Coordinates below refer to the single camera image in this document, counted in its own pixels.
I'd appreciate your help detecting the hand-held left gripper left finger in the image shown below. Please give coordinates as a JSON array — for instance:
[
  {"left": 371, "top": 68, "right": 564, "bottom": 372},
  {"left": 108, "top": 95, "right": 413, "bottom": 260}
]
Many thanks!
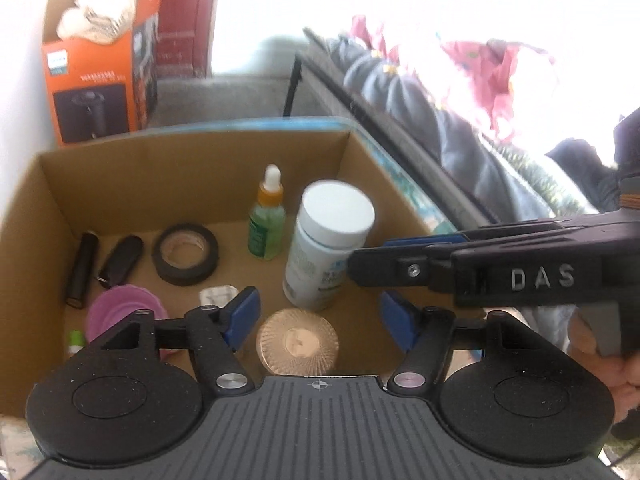
[{"left": 75, "top": 287, "right": 261, "bottom": 397}]

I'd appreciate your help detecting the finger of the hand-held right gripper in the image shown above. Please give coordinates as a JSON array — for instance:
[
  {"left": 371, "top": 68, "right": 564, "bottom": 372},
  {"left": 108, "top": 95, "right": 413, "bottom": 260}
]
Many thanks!
[
  {"left": 382, "top": 232, "right": 469, "bottom": 250},
  {"left": 347, "top": 245, "right": 457, "bottom": 289}
]

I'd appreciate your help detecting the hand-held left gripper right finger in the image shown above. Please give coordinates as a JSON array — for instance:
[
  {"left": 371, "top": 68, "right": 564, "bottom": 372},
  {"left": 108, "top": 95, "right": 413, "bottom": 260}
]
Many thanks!
[{"left": 381, "top": 293, "right": 566, "bottom": 401}]

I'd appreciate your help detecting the small white packet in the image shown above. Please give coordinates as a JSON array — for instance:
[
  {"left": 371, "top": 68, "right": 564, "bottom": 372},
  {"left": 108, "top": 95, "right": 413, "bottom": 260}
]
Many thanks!
[{"left": 199, "top": 285, "right": 239, "bottom": 309}]

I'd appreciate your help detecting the white pill bottle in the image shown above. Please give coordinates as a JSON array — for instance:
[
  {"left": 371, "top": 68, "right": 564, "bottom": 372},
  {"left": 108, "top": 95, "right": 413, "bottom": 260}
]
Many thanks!
[{"left": 282, "top": 180, "right": 376, "bottom": 312}]

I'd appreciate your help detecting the black tape roll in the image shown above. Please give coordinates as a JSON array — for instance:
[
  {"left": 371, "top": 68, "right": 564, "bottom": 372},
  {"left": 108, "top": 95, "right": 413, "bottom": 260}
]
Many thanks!
[{"left": 152, "top": 223, "right": 220, "bottom": 287}]

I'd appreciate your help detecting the green dropper bottle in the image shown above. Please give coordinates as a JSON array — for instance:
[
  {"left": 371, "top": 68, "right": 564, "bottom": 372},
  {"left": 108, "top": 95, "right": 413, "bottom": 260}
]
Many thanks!
[{"left": 248, "top": 164, "right": 287, "bottom": 261}]

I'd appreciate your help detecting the pink bowl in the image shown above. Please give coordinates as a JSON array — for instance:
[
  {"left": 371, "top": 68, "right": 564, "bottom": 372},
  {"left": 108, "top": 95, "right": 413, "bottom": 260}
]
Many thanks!
[{"left": 86, "top": 284, "right": 169, "bottom": 362}]

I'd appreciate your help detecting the black key fob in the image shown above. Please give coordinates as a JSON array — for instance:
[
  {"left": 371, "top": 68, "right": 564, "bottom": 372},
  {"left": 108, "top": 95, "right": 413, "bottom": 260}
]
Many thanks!
[{"left": 97, "top": 235, "right": 145, "bottom": 289}]

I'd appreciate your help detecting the large brown cardboard box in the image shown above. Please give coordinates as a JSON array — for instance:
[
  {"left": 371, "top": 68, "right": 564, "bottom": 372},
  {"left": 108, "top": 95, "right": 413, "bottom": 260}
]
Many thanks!
[{"left": 0, "top": 127, "right": 452, "bottom": 419}]

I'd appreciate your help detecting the black cylinder tube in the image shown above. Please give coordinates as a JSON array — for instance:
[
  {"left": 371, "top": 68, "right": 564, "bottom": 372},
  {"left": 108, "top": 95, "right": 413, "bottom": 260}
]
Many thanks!
[{"left": 65, "top": 231, "right": 100, "bottom": 310}]

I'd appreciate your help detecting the person's right hand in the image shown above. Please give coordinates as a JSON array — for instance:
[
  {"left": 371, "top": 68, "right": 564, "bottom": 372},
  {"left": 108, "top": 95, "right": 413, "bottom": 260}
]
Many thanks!
[{"left": 571, "top": 311, "right": 640, "bottom": 424}]

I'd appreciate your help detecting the beach print table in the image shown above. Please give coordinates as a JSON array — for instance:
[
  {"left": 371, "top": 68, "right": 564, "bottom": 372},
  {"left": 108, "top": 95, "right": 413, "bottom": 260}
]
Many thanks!
[{"left": 150, "top": 116, "right": 457, "bottom": 235}]

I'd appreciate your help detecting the dark grey clothing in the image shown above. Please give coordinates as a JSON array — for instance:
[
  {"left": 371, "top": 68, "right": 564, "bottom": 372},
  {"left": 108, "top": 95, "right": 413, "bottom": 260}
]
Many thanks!
[{"left": 546, "top": 109, "right": 640, "bottom": 217}]

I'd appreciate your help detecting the green patterned cloth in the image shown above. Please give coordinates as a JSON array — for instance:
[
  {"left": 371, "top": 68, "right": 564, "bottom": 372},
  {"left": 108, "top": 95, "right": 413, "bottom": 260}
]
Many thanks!
[{"left": 479, "top": 134, "right": 597, "bottom": 218}]

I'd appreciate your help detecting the pink floral quilt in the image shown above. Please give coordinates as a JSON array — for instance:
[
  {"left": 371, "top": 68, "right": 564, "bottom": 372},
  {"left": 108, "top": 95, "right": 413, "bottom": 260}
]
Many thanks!
[{"left": 349, "top": 14, "right": 558, "bottom": 142}]

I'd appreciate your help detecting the orange product box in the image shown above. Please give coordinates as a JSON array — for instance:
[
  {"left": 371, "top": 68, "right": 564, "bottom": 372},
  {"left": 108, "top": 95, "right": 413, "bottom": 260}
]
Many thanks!
[{"left": 41, "top": 0, "right": 166, "bottom": 147}]

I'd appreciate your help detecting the red wooden door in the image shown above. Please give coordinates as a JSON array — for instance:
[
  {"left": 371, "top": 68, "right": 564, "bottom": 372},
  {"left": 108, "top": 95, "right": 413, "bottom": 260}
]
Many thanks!
[{"left": 95, "top": 0, "right": 221, "bottom": 82}]

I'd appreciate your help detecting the crumpled white cloth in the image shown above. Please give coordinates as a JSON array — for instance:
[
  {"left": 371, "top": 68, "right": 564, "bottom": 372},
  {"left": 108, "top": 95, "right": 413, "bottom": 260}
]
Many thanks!
[{"left": 56, "top": 0, "right": 144, "bottom": 44}]

